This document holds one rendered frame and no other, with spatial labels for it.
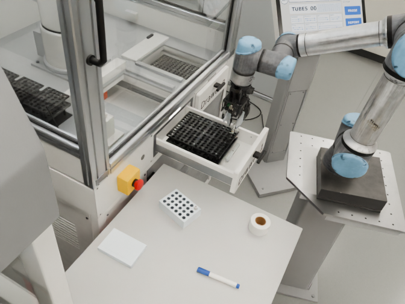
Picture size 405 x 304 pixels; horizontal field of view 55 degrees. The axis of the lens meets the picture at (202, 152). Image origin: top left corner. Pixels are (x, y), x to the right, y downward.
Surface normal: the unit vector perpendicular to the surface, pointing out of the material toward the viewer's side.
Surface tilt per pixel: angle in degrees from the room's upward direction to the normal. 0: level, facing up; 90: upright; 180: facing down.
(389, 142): 0
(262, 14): 90
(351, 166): 99
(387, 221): 0
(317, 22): 50
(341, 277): 0
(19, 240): 90
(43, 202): 90
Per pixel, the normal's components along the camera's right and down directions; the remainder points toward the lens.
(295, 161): 0.11, -0.72
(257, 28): -0.53, 0.54
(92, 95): 0.88, 0.39
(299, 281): -0.21, 0.66
